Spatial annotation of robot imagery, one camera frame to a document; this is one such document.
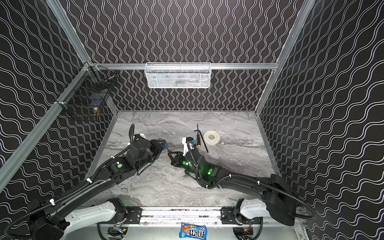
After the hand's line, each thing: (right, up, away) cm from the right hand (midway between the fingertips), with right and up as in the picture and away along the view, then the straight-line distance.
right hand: (167, 154), depth 73 cm
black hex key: (+19, +4, +30) cm, 36 cm away
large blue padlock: (-1, +4, +1) cm, 4 cm away
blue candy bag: (+12, -35, -4) cm, 37 cm away
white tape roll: (+25, +6, +31) cm, 40 cm away
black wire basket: (-55, +38, +25) cm, 71 cm away
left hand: (+1, +6, -1) cm, 6 cm away
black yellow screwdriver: (+16, +5, +33) cm, 37 cm away
